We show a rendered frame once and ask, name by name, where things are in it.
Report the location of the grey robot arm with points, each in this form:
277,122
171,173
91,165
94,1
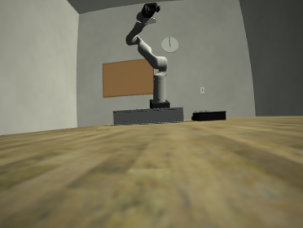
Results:
159,81

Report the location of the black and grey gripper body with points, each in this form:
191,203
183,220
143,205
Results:
148,17

